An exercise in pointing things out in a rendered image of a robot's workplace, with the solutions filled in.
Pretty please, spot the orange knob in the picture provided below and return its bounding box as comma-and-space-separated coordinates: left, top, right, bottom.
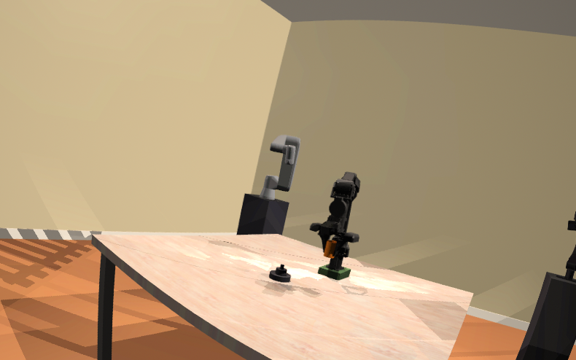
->
323, 240, 337, 258

